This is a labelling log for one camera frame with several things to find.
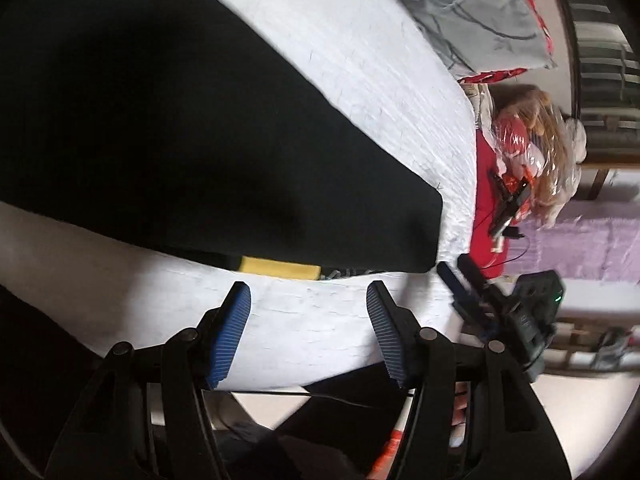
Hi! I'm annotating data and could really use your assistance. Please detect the red blanket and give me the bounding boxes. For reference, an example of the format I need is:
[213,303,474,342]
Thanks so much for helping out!
[470,127,526,280]

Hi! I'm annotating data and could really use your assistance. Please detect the black pants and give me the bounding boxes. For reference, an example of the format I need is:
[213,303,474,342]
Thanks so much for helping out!
[0,0,445,275]

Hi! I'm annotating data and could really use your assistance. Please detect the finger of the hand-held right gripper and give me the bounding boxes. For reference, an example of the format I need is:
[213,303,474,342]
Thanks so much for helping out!
[457,254,507,311]
[436,262,487,331]

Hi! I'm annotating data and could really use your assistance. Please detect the orange and black device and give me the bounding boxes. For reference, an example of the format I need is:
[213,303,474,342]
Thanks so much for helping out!
[487,169,533,241]

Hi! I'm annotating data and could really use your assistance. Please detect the grey floral pillow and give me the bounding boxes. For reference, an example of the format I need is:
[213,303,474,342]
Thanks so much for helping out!
[362,0,558,78]

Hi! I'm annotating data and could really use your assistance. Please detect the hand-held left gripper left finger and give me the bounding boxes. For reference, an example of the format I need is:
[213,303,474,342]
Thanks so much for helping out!
[45,282,252,480]

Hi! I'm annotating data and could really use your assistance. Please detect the white bed sheet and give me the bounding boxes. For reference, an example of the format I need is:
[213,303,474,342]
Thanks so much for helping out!
[0,0,478,393]

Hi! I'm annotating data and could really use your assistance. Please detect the plastic-wrapped stuffed toy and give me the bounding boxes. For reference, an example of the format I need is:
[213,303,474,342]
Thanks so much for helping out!
[462,82,588,228]

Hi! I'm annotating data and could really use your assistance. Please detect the purple fuzzy blanket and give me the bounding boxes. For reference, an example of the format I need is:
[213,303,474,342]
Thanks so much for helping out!
[505,212,640,283]

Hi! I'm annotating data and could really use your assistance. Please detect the thin black cable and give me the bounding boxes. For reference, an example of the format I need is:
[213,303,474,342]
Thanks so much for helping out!
[472,200,533,267]

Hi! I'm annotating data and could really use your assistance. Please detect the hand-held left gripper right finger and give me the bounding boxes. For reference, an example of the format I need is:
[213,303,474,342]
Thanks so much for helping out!
[366,280,572,480]

